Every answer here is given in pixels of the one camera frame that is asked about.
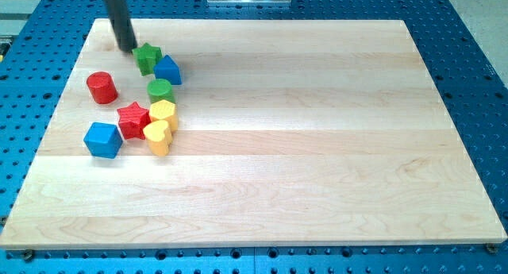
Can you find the blue triangle block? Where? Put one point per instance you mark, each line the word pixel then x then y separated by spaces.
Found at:
pixel 168 69

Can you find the wooden board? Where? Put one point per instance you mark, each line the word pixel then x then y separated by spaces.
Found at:
pixel 323 133

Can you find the yellow hexagon block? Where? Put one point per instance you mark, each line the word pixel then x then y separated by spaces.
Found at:
pixel 164 110

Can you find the yellow heart block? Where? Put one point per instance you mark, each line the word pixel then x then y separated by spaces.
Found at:
pixel 158 136

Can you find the green cylinder block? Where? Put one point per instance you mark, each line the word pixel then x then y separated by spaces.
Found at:
pixel 160 89

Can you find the red star block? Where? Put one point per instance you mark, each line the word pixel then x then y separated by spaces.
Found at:
pixel 132 121

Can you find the green star block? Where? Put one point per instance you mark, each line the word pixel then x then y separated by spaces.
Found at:
pixel 147 57

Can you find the blue cube block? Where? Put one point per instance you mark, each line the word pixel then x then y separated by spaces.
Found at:
pixel 103 140

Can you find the red cylinder block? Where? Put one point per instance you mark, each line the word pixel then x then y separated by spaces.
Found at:
pixel 101 87

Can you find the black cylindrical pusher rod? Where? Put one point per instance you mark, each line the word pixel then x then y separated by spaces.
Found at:
pixel 120 20

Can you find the left board clamp screw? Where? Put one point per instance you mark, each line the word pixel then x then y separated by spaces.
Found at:
pixel 27 255

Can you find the board clamp screw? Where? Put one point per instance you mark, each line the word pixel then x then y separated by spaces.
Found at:
pixel 27 255
pixel 491 248

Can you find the right board clamp screw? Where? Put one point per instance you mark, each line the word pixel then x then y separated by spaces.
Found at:
pixel 491 248

